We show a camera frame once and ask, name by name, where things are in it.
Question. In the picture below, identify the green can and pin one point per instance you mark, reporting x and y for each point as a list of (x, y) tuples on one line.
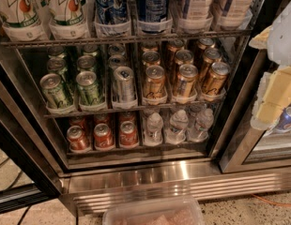
[(55, 91), (89, 88)]

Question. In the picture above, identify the gold can front left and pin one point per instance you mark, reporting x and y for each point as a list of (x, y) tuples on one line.
[(154, 82)]

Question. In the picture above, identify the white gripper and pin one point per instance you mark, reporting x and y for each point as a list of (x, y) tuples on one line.
[(283, 44)]

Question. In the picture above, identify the water bottle left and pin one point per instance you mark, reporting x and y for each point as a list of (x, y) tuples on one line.
[(153, 128)]

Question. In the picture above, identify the blue Pepsi can with face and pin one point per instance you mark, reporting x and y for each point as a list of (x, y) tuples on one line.
[(112, 18)]

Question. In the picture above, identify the silver can front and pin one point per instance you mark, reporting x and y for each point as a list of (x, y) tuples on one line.
[(124, 85)]

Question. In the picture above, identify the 7up can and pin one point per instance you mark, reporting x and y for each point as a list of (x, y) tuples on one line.
[(68, 19), (24, 20)]

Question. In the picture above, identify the dark blue Pepsi can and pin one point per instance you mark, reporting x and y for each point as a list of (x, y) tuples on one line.
[(153, 16)]

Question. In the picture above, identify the top wire shelf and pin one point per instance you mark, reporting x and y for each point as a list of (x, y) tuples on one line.
[(128, 39)]

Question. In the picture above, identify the red can front middle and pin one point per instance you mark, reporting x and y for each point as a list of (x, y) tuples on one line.
[(103, 136)]

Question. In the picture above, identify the red can front left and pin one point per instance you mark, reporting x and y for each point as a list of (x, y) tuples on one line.
[(78, 141)]

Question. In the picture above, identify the water bottle right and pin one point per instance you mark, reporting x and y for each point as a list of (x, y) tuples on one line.
[(203, 122)]

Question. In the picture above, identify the red can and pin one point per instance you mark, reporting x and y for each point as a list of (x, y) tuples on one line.
[(103, 136), (78, 141), (128, 134)]

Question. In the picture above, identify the gold can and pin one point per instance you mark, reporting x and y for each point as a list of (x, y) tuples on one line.
[(154, 82), (216, 78), (185, 80)]

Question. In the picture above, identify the blue can behind glass door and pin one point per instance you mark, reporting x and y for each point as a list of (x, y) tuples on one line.
[(284, 123)]

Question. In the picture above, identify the gold can front right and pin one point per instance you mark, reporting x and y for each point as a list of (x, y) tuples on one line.
[(216, 78)]

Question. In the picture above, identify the white can rightmost on shelf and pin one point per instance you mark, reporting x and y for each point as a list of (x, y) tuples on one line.
[(229, 14)]

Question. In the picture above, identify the red can front right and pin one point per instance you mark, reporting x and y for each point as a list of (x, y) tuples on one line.
[(128, 134)]

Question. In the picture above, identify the water bottle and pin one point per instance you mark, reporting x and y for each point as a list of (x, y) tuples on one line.
[(203, 122), (178, 123), (153, 128)]

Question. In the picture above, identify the green can front left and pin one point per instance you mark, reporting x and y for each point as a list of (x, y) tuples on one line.
[(55, 91)]

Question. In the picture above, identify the open fridge door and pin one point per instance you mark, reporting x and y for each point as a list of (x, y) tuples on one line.
[(26, 177)]

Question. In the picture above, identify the gold can front middle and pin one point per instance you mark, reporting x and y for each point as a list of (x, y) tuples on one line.
[(185, 80)]

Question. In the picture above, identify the clear plastic container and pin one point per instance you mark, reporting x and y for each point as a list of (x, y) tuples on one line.
[(178, 210)]

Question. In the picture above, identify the stainless fridge base grille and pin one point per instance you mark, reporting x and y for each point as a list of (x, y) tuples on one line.
[(92, 193)]

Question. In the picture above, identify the water bottle middle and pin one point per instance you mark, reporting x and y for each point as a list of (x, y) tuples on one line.
[(178, 123)]

